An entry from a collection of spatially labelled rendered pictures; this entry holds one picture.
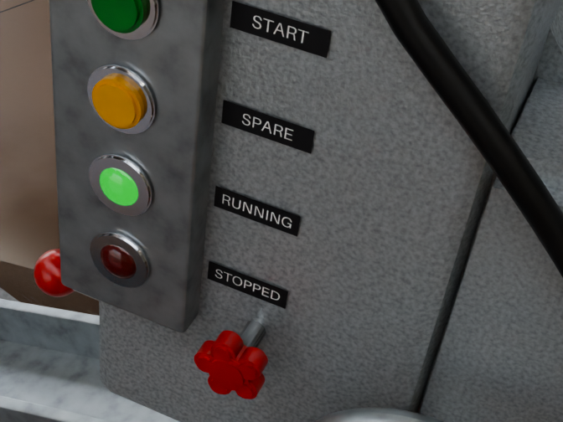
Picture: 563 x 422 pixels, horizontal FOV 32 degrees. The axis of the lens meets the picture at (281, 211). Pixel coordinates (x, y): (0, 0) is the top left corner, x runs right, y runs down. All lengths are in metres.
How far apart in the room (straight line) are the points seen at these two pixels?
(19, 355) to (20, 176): 1.69
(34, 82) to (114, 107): 2.53
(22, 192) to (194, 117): 2.12
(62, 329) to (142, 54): 0.50
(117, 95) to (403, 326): 0.18
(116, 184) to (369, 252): 0.13
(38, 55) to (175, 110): 2.66
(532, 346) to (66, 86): 0.26
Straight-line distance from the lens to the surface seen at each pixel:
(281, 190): 0.47
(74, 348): 0.92
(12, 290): 1.18
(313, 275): 0.49
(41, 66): 3.05
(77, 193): 0.51
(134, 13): 0.42
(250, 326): 0.53
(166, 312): 0.53
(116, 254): 0.52
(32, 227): 2.46
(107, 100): 0.46
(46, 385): 0.90
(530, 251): 0.46
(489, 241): 0.46
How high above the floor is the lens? 1.61
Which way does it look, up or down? 39 degrees down
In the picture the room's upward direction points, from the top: 8 degrees clockwise
